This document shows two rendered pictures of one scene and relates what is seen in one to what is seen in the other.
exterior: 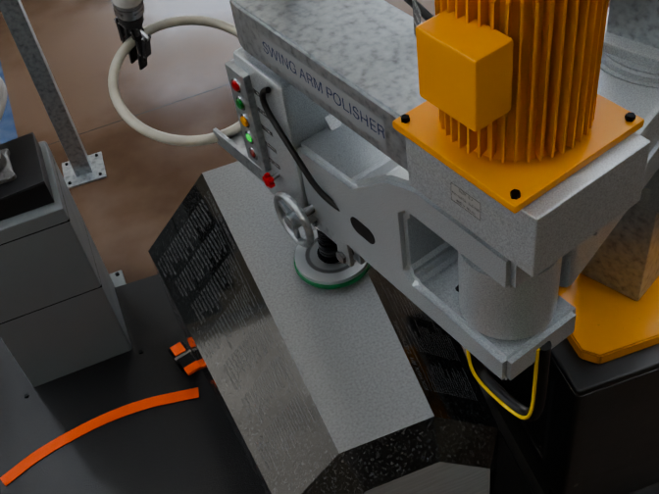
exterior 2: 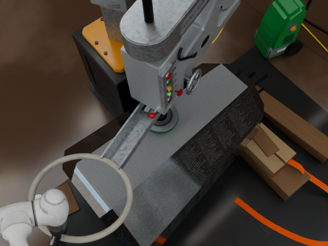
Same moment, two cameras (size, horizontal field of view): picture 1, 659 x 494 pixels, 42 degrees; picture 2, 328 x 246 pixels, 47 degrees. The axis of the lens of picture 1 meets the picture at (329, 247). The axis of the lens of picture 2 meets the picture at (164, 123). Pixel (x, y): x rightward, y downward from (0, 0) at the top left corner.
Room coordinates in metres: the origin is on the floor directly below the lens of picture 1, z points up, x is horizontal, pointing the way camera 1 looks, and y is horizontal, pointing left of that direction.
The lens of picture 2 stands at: (2.04, 1.00, 2.92)
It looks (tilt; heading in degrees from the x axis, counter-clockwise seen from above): 63 degrees down; 247
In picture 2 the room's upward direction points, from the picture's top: 6 degrees counter-clockwise
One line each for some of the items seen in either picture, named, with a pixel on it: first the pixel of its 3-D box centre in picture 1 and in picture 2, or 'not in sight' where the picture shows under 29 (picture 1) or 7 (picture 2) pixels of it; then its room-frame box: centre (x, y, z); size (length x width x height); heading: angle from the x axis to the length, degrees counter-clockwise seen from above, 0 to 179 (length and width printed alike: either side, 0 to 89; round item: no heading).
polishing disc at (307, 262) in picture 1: (332, 254); (160, 115); (1.63, -0.01, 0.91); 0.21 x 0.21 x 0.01
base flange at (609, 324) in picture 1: (623, 269); (125, 34); (1.51, -0.79, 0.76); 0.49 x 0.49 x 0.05; 10
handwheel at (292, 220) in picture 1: (305, 212); (188, 79); (1.47, 0.04, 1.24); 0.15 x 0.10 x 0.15; 29
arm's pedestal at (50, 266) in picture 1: (39, 269); not in sight; (2.30, 1.08, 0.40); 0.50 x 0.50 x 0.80; 14
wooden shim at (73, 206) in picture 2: not in sight; (68, 198); (2.43, -0.15, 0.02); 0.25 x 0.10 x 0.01; 90
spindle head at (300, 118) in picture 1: (329, 141); (163, 61); (1.56, -0.04, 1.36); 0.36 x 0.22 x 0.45; 29
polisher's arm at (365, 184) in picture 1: (412, 218); (197, 23); (1.28, -0.18, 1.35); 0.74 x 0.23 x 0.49; 29
